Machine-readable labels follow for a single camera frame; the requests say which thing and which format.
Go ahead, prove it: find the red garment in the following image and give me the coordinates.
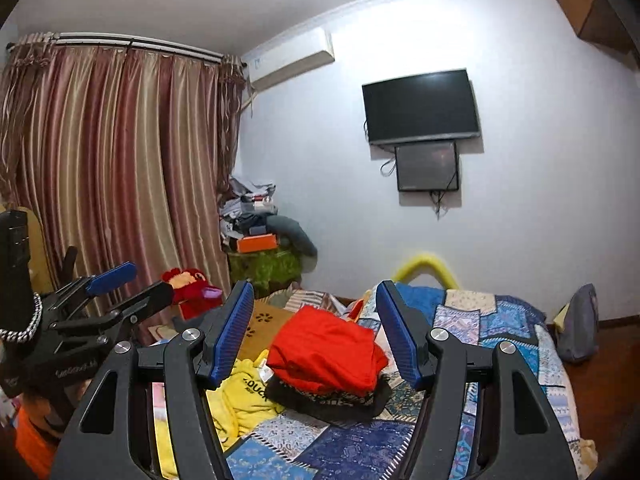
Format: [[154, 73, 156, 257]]
[[267, 306, 388, 396]]

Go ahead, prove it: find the pile of papers and clothes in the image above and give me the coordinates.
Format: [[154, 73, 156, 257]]
[[219, 174, 318, 258]]

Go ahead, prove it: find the yellow printed t-shirt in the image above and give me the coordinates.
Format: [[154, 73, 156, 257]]
[[152, 349, 284, 479]]

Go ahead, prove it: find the red plush toy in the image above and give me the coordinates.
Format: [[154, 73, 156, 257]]
[[160, 268, 224, 321]]

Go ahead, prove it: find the beige fleece blanket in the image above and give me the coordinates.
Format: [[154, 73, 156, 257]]
[[568, 438, 599, 480]]

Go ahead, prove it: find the brown flower-pattern cushion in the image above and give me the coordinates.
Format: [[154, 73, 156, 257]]
[[238, 300, 294, 361]]

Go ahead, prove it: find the grey purple backpack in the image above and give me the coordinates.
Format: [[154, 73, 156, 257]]
[[554, 284, 599, 363]]

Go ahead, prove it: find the green patterned storage box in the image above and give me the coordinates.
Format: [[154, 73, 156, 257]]
[[228, 248, 303, 298]]

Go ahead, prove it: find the orange box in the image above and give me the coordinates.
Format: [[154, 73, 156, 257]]
[[236, 233, 278, 254]]

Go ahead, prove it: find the blue patchwork bedspread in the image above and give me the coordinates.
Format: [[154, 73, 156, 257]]
[[228, 281, 582, 479]]

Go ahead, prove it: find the striped pink curtain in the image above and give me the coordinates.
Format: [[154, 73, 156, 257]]
[[1, 34, 246, 295]]

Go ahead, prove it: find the dark patterned folded garment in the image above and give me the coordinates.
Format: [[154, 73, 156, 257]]
[[265, 376, 393, 422]]

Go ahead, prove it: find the yellow curved pillow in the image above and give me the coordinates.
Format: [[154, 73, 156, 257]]
[[393, 252, 460, 289]]

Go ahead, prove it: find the white air conditioner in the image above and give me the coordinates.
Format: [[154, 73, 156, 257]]
[[246, 27, 335, 92]]

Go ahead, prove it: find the brown wooden wardrobe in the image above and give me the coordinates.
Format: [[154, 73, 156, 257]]
[[556, 0, 639, 63]]

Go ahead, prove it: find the small black wall monitor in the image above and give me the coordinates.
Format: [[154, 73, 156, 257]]
[[395, 142, 459, 193]]

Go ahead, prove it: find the black wall television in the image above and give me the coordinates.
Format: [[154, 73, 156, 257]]
[[362, 70, 480, 146]]

